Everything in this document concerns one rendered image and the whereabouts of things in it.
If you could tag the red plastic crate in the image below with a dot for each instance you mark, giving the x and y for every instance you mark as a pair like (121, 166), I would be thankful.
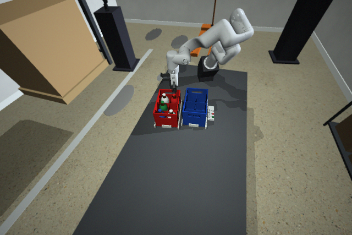
(173, 121)

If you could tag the blue plastic crate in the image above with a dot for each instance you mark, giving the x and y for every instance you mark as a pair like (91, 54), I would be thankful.
(195, 111)

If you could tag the white pick list card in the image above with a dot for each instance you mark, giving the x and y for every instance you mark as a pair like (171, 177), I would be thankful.
(211, 113)

